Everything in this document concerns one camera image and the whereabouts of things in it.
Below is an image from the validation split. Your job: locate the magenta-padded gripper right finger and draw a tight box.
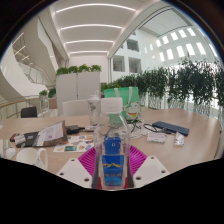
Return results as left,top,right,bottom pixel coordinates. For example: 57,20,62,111
128,145,171,189

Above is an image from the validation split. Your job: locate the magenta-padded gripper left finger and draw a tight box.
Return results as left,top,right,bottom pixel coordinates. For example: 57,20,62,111
56,146,101,190

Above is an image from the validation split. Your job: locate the clear blue-labelled water bottle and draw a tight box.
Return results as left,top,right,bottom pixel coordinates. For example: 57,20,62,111
92,96,132,191

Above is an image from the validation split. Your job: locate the colourful sticker sheet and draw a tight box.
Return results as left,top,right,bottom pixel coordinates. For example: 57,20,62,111
52,133,96,154

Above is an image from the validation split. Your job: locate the small white card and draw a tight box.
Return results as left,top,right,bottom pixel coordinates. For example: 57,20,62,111
146,131,167,145

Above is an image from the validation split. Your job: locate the small black box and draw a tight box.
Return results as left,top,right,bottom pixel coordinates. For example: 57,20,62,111
65,124,86,136

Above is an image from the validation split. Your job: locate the small clear packet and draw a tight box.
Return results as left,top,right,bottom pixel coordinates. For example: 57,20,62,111
173,131,186,147

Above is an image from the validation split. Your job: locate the open brochure book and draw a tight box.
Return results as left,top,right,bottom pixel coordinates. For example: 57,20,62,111
24,120,70,149

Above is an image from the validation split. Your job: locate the dark blue keyboard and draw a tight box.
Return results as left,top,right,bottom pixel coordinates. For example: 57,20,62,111
151,120,191,137

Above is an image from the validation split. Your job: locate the white ceramic mug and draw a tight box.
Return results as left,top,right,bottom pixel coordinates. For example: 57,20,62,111
15,147,50,171

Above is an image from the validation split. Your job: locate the white chair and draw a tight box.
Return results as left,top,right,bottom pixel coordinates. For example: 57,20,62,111
61,98,91,118

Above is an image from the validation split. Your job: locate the clear plastic jar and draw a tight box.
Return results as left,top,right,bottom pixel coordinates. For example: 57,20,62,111
86,90,102,127

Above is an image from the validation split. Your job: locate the white computer mouse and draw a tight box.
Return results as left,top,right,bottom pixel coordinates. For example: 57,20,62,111
0,138,17,161

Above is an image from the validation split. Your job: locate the red and black case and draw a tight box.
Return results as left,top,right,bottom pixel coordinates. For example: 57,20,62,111
9,132,21,143

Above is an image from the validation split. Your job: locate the green tote bag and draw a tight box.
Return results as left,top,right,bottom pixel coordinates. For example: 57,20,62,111
103,86,142,122

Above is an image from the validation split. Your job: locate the black office chair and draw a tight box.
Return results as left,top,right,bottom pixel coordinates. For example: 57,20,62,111
20,105,39,119

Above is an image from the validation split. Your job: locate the small planter with plants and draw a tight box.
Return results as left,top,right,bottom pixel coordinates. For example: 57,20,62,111
38,86,58,110

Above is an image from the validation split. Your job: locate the white cabinet with plants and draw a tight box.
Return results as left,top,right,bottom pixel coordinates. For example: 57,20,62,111
54,63,103,117

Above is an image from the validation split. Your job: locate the row of green hedge plants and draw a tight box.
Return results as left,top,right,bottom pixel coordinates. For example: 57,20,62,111
101,57,224,109

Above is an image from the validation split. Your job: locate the tangle of black cables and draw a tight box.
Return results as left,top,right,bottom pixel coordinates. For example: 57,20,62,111
127,119,158,135

